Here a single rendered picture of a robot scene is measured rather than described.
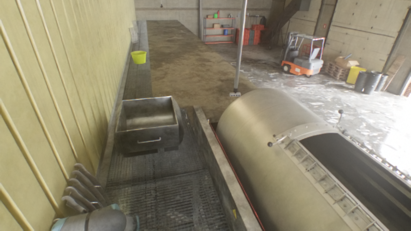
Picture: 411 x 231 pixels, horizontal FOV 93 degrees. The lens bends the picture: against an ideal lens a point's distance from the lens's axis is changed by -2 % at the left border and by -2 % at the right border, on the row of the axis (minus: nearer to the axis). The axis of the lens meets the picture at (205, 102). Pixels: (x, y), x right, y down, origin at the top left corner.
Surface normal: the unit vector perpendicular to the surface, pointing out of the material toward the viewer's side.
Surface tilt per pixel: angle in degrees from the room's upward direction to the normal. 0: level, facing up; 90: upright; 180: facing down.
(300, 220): 55
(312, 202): 43
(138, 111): 91
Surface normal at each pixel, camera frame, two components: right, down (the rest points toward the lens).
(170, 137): 0.24, 0.47
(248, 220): 0.02, -0.87
